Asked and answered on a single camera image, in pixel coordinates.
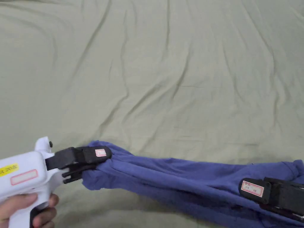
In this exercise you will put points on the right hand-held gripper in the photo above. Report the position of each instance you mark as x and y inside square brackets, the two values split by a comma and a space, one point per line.
[287, 193]

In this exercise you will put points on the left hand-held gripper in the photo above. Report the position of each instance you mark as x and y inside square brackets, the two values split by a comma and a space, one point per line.
[26, 175]

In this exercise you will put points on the dark blue shirt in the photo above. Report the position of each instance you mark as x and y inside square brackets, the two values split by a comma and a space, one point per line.
[166, 177]

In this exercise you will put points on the person's left hand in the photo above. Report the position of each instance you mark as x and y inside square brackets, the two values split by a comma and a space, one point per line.
[46, 213]

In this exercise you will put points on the bed with pale green sheet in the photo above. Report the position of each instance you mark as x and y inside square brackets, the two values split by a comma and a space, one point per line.
[142, 71]

